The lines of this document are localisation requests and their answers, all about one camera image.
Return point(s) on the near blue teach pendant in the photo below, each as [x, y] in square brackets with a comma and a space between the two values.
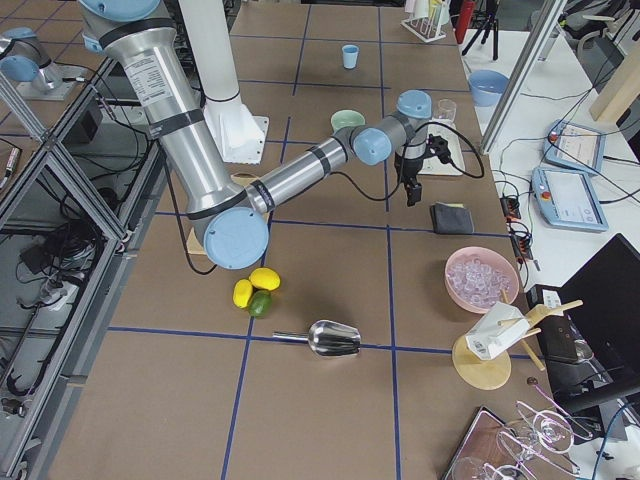
[566, 199]

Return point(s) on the cream bear tray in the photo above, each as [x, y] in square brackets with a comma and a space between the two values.
[433, 166]

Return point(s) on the pink bowl of ice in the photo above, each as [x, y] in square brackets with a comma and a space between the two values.
[476, 278]

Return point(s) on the yellow lemon lower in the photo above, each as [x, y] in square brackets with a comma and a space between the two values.
[242, 293]

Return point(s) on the green ceramic bowl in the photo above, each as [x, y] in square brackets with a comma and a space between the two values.
[346, 118]

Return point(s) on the light blue plastic cup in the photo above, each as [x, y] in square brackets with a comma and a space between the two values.
[350, 54]

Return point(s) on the clear wine glass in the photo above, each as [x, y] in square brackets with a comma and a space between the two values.
[445, 111]

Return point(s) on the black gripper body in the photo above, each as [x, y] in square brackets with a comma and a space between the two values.
[410, 171]

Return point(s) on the wooden stand with base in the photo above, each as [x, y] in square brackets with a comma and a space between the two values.
[493, 374]

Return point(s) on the white cup rack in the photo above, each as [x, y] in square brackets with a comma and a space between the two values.
[426, 19]

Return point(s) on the black tripod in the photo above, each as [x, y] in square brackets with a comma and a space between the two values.
[487, 26]

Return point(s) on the hanging wine glasses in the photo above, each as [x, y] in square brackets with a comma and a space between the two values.
[536, 442]

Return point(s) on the blue teach pendant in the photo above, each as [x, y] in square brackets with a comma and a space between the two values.
[574, 146]
[566, 199]

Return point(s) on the white carton on stand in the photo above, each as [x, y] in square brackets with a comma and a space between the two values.
[501, 327]

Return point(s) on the yellow lemon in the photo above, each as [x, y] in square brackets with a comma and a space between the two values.
[265, 278]
[242, 293]

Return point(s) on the green lime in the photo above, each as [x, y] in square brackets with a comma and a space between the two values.
[260, 303]

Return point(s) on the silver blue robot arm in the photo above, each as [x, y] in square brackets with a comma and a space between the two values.
[227, 217]
[25, 61]

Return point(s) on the far blue teach pendant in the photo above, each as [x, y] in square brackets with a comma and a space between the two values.
[574, 146]

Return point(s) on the yellow lemon upper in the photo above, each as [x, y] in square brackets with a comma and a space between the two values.
[265, 278]

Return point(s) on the red cylinder bottle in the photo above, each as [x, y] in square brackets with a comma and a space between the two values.
[464, 17]

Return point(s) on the blue bowl with fork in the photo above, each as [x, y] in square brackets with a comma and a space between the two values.
[487, 87]

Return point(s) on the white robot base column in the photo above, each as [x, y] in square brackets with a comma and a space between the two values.
[239, 135]

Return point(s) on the aluminium frame post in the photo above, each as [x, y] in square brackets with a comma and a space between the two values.
[548, 18]

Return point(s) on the grey folded cloth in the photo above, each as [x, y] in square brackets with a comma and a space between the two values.
[451, 220]

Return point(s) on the metal ice scoop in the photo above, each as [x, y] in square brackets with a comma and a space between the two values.
[327, 338]

